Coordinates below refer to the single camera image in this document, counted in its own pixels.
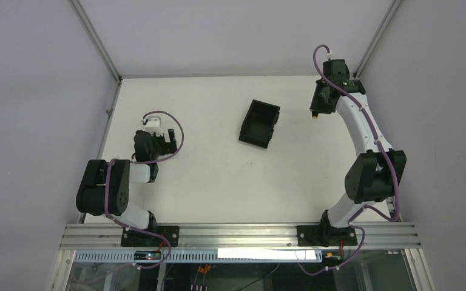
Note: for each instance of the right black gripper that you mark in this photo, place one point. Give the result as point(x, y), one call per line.
point(319, 102)

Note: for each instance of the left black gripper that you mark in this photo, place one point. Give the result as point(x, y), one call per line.
point(167, 143)

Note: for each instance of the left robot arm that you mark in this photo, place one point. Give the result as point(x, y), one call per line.
point(105, 185)

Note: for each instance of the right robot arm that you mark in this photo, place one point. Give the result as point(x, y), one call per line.
point(378, 168)

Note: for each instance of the black plastic bin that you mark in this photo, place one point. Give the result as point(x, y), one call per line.
point(258, 125)

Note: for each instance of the small electronics board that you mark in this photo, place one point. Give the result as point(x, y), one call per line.
point(147, 255)

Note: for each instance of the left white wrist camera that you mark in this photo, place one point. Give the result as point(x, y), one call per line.
point(152, 125)

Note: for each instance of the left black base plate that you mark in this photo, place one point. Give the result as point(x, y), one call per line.
point(131, 238)

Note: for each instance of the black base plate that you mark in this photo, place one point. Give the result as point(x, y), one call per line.
point(325, 236)
point(131, 238)

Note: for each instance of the white slotted cable duct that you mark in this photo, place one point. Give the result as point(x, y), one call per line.
point(221, 255)

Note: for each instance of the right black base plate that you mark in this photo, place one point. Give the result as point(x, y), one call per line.
point(325, 236)

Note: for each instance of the aluminium mounting rail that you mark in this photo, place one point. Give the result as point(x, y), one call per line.
point(371, 235)

